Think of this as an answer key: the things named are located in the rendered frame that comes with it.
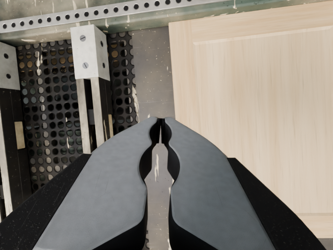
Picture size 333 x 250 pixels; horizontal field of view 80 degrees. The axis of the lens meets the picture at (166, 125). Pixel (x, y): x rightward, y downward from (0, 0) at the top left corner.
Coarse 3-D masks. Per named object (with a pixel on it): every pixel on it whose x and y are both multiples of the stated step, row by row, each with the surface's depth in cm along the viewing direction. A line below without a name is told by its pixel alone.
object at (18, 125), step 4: (16, 124) 57; (20, 124) 59; (16, 128) 57; (20, 128) 59; (16, 132) 57; (20, 132) 58; (16, 136) 57; (20, 136) 58; (20, 140) 58; (20, 144) 58; (24, 144) 60; (20, 148) 58
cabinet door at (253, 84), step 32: (192, 32) 50; (224, 32) 49; (256, 32) 48; (288, 32) 48; (320, 32) 47; (192, 64) 51; (224, 64) 50; (256, 64) 49; (288, 64) 48; (320, 64) 47; (192, 96) 51; (224, 96) 51; (256, 96) 50; (288, 96) 49; (320, 96) 48; (192, 128) 52; (224, 128) 51; (256, 128) 50; (288, 128) 49; (320, 128) 48; (256, 160) 51; (288, 160) 50; (320, 160) 49; (288, 192) 50; (320, 192) 49; (320, 224) 49
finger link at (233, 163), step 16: (240, 176) 8; (256, 192) 7; (272, 192) 7; (256, 208) 6; (272, 208) 6; (288, 208) 6; (272, 224) 6; (288, 224) 6; (304, 224) 6; (272, 240) 5; (288, 240) 5; (304, 240) 6
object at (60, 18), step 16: (144, 0) 48; (160, 0) 47; (176, 0) 47; (192, 0) 46; (208, 0) 46; (224, 0) 46; (32, 16) 51; (48, 16) 51; (64, 16) 50; (80, 16) 50; (96, 16) 49; (112, 16) 49; (0, 32) 53
